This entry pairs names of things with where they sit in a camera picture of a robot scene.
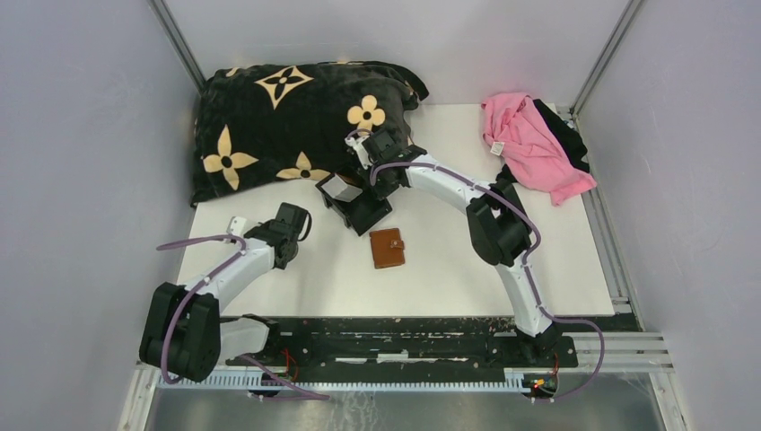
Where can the brown leather card holder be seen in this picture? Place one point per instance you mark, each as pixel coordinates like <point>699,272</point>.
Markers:
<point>388,248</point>

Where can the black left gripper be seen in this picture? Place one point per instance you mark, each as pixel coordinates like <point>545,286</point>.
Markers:
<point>262,225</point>

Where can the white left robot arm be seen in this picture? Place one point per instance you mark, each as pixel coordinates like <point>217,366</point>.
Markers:
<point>185,335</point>

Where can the white card stack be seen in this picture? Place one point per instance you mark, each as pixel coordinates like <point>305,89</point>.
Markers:
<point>341,190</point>

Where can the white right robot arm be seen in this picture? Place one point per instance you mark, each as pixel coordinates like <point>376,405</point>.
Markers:
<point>501,233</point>

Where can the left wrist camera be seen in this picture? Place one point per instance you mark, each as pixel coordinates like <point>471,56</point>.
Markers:
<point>237,226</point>

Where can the black floral plush pillow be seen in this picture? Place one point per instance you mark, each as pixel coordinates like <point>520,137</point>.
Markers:
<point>268,123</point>

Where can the black cloth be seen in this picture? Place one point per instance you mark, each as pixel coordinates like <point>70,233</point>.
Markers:
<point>569,137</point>

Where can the white slotted cable duct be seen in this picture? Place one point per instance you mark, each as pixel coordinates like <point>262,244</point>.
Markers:
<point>252,380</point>

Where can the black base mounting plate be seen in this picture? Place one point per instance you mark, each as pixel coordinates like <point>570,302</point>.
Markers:
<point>414,350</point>

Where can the pink cloth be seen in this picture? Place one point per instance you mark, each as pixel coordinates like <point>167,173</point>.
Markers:
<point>514,129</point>

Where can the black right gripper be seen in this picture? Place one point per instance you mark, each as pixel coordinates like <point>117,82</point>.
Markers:
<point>382,192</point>

